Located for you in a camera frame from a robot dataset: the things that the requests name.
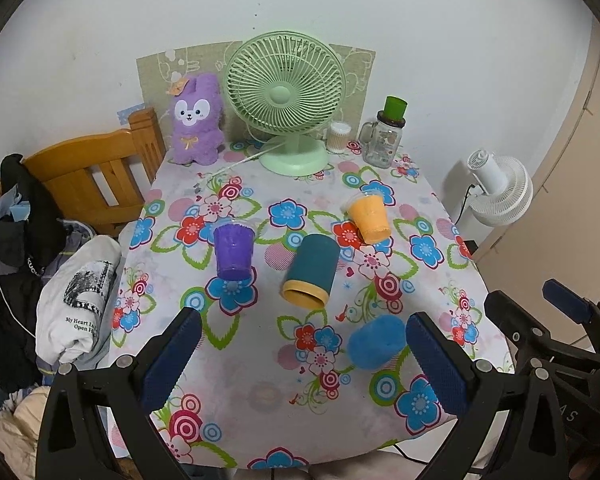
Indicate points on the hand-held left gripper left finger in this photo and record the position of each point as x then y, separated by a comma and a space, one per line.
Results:
172, 355

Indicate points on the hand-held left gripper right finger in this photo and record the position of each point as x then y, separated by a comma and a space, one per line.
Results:
435, 365

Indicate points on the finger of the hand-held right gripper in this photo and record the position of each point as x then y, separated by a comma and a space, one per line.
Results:
512, 322
567, 302

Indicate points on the blue fuzzy cup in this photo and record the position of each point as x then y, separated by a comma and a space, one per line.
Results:
377, 342

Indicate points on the purple plastic cup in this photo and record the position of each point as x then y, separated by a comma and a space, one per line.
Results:
234, 252

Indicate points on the teal cup with yellow rim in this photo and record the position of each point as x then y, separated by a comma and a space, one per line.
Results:
314, 265

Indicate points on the orange plastic cup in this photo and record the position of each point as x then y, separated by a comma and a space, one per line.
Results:
370, 217

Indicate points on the small green cup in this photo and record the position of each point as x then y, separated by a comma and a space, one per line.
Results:
395, 107

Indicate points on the floral tablecloth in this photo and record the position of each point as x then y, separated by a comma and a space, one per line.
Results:
260, 400

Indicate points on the white printed t-shirt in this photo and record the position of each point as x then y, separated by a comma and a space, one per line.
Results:
87, 285

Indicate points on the beige door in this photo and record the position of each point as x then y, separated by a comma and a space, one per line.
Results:
570, 185

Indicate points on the white floor fan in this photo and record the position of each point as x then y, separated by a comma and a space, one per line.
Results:
502, 192

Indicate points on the grey striped cloth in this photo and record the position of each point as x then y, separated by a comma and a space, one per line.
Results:
75, 240

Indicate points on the cream cloth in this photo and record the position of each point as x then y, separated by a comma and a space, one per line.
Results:
20, 425

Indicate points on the black jacket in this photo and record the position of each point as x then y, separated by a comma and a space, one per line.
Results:
15, 240

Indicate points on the wooden chair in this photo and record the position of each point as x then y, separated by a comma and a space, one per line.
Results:
80, 175

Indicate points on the glass jar mug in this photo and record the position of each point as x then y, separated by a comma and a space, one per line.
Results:
382, 145

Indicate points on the light blue cloth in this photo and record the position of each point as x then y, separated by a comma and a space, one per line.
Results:
10, 205

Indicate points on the purple plush bunny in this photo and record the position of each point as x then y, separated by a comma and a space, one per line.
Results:
197, 130

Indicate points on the cotton swab container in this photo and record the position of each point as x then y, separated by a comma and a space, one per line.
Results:
338, 137

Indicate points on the beige patterned board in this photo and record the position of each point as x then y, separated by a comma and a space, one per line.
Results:
155, 80

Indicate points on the green desk fan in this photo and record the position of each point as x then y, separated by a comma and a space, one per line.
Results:
280, 97

